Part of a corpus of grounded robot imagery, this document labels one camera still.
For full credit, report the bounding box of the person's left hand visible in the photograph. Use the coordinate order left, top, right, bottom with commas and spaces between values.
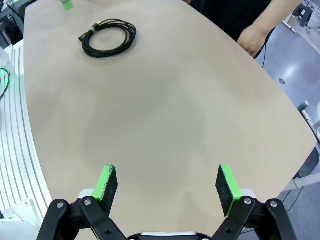
236, 24, 271, 59

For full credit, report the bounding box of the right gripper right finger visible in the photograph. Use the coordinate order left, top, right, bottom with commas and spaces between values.
211, 163, 298, 240

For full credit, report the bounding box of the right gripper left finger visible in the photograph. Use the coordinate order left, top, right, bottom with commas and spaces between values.
37, 163, 128, 240

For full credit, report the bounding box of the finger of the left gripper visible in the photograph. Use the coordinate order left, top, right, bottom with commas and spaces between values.
59, 0, 75, 12

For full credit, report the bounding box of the thin black USB cable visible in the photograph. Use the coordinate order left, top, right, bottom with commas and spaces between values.
77, 18, 138, 59

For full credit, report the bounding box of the white metal leg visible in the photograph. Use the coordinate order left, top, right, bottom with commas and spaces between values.
296, 100, 320, 143

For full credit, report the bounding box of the person's left forearm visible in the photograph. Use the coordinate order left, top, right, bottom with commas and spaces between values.
247, 0, 307, 38

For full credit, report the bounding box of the person in black t-shirt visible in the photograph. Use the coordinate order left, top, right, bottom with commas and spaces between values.
184, 0, 307, 42

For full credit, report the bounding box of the white table leg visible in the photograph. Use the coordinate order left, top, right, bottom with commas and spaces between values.
279, 172, 320, 201

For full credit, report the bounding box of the dark grey stool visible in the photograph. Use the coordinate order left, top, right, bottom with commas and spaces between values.
294, 1, 315, 28

